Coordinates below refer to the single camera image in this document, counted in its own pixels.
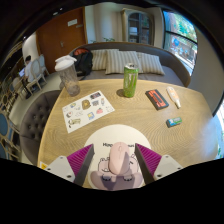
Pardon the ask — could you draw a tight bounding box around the person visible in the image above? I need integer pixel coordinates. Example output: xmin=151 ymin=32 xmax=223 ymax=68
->
xmin=20 ymin=54 xmax=36 ymax=84

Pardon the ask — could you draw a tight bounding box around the dark-framed window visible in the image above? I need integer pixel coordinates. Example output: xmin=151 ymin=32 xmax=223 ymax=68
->
xmin=162 ymin=9 xmax=198 ymax=73

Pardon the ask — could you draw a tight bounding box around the white round hippo mouse pad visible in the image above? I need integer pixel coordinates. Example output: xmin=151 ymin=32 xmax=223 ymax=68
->
xmin=83 ymin=124 xmax=152 ymax=192

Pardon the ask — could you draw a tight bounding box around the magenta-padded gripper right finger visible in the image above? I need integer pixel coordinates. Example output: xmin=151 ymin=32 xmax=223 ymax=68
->
xmin=134 ymin=142 xmax=184 ymax=185

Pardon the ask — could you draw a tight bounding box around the grey curved sofa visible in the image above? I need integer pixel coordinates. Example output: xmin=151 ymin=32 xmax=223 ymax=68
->
xmin=68 ymin=41 xmax=192 ymax=88

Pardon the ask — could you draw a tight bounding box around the clear shaker bottle white lid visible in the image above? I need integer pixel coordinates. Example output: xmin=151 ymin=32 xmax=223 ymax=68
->
xmin=54 ymin=55 xmax=81 ymax=98

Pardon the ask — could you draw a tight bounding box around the green drink can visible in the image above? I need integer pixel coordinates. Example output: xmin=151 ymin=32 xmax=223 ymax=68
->
xmin=122 ymin=63 xmax=139 ymax=99

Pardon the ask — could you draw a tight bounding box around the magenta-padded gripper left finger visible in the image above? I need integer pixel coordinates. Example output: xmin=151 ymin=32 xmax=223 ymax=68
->
xmin=44 ymin=143 xmax=95 ymax=187

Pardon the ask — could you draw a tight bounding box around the brown wooden door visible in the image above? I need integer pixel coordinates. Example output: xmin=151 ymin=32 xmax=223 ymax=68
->
xmin=35 ymin=7 xmax=87 ymax=74

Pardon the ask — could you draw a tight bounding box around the blue-cushioned chair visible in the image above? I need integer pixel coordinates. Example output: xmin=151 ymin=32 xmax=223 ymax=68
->
xmin=0 ymin=111 xmax=21 ymax=161

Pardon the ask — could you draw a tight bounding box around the black backpack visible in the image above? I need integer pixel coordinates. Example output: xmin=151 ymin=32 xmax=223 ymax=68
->
xmin=71 ymin=47 xmax=94 ymax=77

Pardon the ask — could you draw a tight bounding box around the white dining chair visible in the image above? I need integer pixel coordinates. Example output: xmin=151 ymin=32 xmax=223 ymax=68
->
xmin=24 ymin=54 xmax=50 ymax=96

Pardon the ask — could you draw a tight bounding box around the green and blue gum pack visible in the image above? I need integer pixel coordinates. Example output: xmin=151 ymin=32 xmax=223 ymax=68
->
xmin=165 ymin=116 xmax=183 ymax=129

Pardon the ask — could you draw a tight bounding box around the white sticker sheet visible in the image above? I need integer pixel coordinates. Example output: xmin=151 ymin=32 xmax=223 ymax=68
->
xmin=61 ymin=90 xmax=116 ymax=134

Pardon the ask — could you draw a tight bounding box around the white glass-door cabinet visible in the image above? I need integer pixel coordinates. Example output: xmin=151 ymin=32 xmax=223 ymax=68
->
xmin=121 ymin=9 xmax=155 ymax=46

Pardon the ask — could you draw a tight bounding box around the wide striped pillow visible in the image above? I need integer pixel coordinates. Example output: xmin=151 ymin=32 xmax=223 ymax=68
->
xmin=105 ymin=49 xmax=143 ymax=75

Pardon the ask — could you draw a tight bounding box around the grey tufted chair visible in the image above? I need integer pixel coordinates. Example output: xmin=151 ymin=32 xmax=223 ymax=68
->
xmin=19 ymin=89 xmax=63 ymax=166

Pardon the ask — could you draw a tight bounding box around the white squeeze tube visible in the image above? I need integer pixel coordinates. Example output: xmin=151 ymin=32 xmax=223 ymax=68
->
xmin=166 ymin=86 xmax=182 ymax=109

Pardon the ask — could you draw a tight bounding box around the pink computer mouse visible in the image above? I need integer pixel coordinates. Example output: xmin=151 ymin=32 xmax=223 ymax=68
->
xmin=108 ymin=141 xmax=132 ymax=175

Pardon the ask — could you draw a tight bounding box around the black box with orange print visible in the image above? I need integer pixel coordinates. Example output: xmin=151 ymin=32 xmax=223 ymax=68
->
xmin=144 ymin=88 xmax=170 ymax=111

